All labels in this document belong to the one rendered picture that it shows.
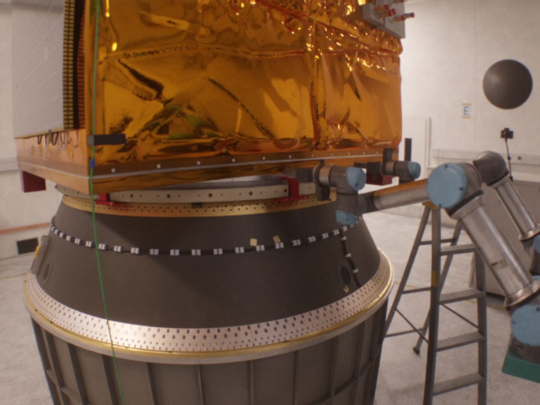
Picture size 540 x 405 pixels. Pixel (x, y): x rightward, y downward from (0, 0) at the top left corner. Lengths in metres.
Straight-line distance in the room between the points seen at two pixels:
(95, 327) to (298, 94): 1.24
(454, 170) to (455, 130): 7.89
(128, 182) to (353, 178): 0.70
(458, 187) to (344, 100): 1.02
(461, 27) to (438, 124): 2.32
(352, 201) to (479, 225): 0.44
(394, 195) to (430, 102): 7.89
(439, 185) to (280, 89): 0.77
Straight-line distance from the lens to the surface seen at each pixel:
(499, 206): 4.66
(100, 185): 1.11
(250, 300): 1.38
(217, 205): 1.43
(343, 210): 1.23
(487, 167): 1.52
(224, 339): 1.35
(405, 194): 1.23
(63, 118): 1.16
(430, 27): 9.43
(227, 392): 1.49
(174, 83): 1.17
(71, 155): 1.24
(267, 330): 1.38
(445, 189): 0.99
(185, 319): 1.37
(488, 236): 1.00
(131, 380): 1.54
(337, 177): 1.22
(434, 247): 2.45
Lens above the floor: 1.91
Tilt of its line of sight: 10 degrees down
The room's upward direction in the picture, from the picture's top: straight up
